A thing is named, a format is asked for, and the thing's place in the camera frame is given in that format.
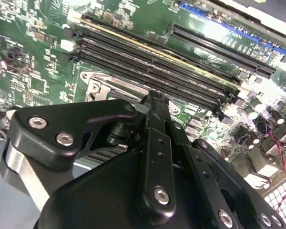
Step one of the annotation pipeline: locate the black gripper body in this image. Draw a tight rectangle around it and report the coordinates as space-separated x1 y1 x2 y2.
39 149 221 229

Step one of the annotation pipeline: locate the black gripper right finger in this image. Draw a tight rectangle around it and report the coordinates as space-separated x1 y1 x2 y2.
167 100 286 229

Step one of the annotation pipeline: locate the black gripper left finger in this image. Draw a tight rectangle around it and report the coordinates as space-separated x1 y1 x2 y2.
0 90 177 226

